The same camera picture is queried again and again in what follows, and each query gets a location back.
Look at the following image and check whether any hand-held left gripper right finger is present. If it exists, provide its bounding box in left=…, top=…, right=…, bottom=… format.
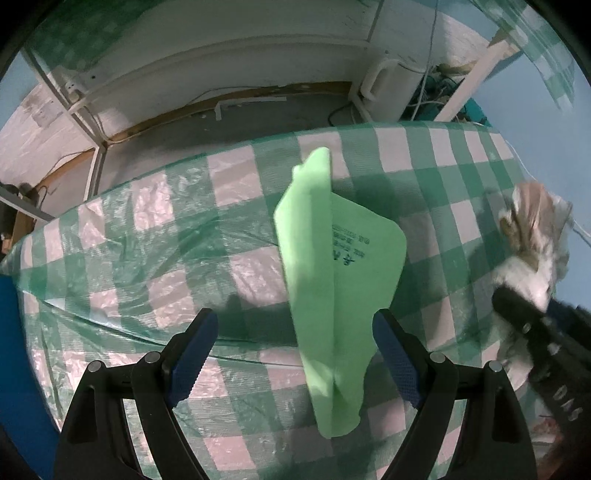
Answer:
left=372, top=308, right=539, bottom=480

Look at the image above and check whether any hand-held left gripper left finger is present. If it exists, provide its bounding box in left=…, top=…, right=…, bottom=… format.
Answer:
left=54, top=310, right=219, bottom=480

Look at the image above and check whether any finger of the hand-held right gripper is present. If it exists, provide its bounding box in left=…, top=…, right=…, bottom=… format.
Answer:
left=491, top=285, right=552, bottom=358
left=547, top=299, right=591, bottom=344

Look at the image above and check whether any brown white plush toy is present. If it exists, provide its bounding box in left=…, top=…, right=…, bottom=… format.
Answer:
left=489, top=181, right=575, bottom=393

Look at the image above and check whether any blue cardboard box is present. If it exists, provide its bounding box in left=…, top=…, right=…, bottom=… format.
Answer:
left=0, top=274, right=63, bottom=437

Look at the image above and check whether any green checkered tablecloth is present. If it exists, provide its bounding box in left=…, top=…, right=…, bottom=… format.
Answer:
left=0, top=121, right=573, bottom=480

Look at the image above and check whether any hanging green checkered cloth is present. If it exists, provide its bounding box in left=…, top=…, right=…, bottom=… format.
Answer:
left=23, top=0, right=578, bottom=109

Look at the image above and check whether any white plastic jug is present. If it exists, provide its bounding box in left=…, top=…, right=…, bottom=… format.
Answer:
left=355, top=58, right=426, bottom=123

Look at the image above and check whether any white power strip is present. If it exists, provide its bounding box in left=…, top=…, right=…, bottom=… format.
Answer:
left=59, top=78, right=89, bottom=103

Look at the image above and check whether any white furniture panel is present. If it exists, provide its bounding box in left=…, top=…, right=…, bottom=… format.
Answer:
left=85, top=25, right=386, bottom=127

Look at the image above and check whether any tangle of cables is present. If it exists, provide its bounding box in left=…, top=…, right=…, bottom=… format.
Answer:
left=405, top=64, right=468, bottom=121

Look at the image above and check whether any white frame post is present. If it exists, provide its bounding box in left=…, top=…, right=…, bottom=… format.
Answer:
left=434, top=42, right=519, bottom=122

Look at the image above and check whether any white metal frame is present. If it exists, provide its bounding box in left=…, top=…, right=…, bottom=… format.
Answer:
left=23, top=48, right=108, bottom=197

